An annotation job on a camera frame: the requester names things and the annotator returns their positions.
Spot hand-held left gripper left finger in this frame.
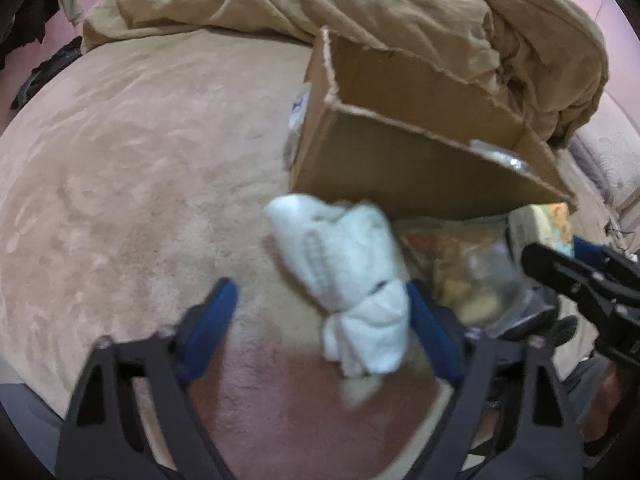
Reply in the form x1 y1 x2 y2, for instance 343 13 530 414
55 277 241 480

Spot pink flower-print pillow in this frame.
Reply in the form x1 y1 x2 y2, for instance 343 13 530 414
570 92 640 213

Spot cardboard box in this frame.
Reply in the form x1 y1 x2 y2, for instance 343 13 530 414
287 25 579 222

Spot bed with beige sheet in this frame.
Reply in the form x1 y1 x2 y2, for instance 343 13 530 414
0 27 640 461

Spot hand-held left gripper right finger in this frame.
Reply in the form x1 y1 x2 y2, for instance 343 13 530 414
405 280 586 480

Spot white sock bundle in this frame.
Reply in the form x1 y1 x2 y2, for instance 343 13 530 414
264 194 412 378

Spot clear plastic snack bag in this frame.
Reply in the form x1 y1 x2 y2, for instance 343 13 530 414
397 220 558 333

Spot colourful printed snack packet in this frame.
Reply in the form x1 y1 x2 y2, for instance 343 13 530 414
509 202 575 257

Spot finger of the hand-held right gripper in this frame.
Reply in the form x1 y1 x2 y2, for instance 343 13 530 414
572 235 640 281
520 242 613 311

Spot person's right hand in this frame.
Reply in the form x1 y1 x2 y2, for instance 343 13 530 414
585 362 640 456

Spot beige fleece duvet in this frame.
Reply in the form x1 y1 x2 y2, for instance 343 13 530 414
80 0 612 150

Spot person's right leg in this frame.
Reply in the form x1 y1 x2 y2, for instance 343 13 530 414
562 354 610 428

